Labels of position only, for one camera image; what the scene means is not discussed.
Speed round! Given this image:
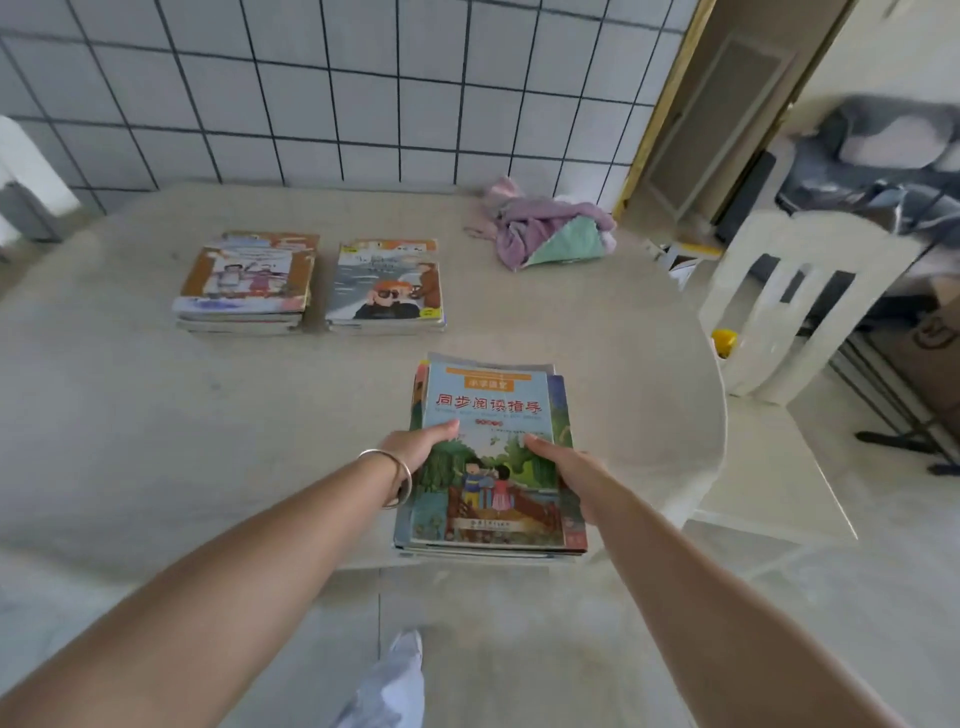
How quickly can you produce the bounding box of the person's right hand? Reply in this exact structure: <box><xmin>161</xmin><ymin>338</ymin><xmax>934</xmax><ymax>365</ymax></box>
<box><xmin>522</xmin><ymin>433</ymin><xmax>628</xmax><ymax>528</ymax></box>

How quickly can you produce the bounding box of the person's left hand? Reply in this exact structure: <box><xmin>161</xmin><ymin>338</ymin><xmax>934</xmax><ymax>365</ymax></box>
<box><xmin>377</xmin><ymin>419</ymin><xmax>461</xmax><ymax>485</ymax></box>

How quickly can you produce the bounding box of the green illustrated textbook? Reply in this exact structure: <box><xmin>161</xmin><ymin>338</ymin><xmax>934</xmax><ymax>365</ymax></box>
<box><xmin>394</xmin><ymin>361</ymin><xmax>567</xmax><ymax>550</ymax></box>

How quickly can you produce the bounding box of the pile of thin books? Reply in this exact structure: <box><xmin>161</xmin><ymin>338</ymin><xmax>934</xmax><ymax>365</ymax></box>
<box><xmin>391</xmin><ymin>352</ymin><xmax>589</xmax><ymax>561</ymax></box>

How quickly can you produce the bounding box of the person's right forearm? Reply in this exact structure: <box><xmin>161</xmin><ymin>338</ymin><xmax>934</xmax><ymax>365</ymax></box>
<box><xmin>596</xmin><ymin>483</ymin><xmax>912</xmax><ymax>728</ymax></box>

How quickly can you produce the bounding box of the person's left forearm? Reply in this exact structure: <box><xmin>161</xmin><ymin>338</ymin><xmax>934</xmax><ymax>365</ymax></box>
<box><xmin>0</xmin><ymin>450</ymin><xmax>399</xmax><ymax>728</ymax></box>

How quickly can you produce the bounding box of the silver bangle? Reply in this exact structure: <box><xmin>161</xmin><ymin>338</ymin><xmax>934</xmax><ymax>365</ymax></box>
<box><xmin>357</xmin><ymin>447</ymin><xmax>414</xmax><ymax>511</ymax></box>

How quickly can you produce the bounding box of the book stack with grey cover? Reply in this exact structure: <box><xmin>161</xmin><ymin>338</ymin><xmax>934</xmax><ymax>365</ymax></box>
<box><xmin>324</xmin><ymin>239</ymin><xmax>447</xmax><ymax>334</ymax></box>

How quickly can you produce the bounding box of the pink and green cloth heap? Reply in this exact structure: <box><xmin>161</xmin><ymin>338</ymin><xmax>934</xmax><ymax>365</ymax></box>
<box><xmin>465</xmin><ymin>177</ymin><xmax>618</xmax><ymax>273</ymax></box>

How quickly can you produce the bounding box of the small white open box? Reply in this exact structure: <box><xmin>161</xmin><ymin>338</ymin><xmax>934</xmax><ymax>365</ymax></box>
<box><xmin>643</xmin><ymin>238</ymin><xmax>723</xmax><ymax>292</ymax></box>

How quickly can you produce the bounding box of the book stack with brown cover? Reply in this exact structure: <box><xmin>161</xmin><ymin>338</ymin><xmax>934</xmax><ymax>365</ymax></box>
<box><xmin>171</xmin><ymin>231</ymin><xmax>321</xmax><ymax>336</ymax></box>

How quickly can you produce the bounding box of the white wooden chair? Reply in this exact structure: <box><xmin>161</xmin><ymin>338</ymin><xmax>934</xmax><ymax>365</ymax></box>
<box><xmin>686</xmin><ymin>209</ymin><xmax>936</xmax><ymax>579</ymax></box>

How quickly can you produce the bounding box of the black metal stand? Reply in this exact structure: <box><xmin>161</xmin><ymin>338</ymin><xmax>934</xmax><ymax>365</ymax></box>
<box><xmin>828</xmin><ymin>330</ymin><xmax>960</xmax><ymax>477</ymax></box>

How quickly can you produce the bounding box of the white framed panel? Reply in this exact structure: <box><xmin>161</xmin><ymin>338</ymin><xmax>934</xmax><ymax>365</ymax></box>
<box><xmin>643</xmin><ymin>33</ymin><xmax>798</xmax><ymax>226</ymax></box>

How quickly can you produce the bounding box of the brown cardboard box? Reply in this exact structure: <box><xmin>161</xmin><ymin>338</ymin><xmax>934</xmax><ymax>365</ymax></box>
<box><xmin>873</xmin><ymin>276</ymin><xmax>960</xmax><ymax>445</ymax></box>

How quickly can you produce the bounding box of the grey sofa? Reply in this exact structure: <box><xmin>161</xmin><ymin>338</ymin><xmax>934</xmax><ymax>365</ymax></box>
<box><xmin>776</xmin><ymin>94</ymin><xmax>960</xmax><ymax>249</ymax></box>

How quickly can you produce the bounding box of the white chair back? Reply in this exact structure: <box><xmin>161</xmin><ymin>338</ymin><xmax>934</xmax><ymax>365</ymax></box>
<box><xmin>0</xmin><ymin>114</ymin><xmax>82</xmax><ymax>246</ymax></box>

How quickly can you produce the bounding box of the gold door frame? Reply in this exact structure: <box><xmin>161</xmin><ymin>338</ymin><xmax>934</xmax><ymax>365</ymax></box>
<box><xmin>612</xmin><ymin>0</ymin><xmax>717</xmax><ymax>220</ymax></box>

